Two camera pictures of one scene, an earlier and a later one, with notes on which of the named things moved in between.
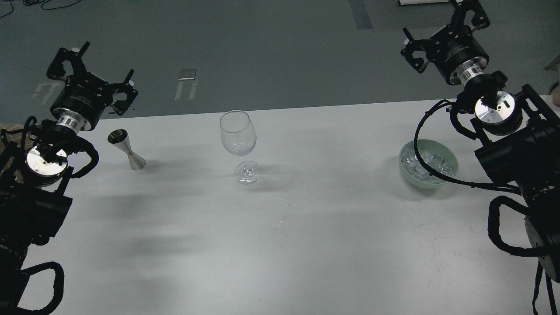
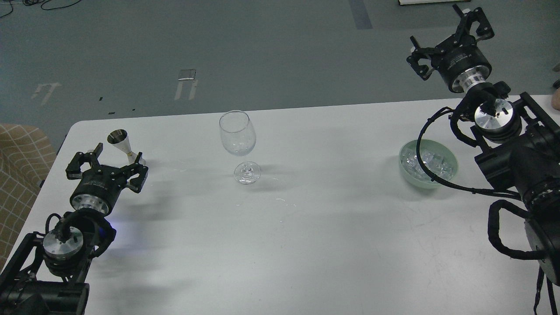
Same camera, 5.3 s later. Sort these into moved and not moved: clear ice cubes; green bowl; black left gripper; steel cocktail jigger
Moved: black left gripper
Not moved: green bowl; clear ice cubes; steel cocktail jigger
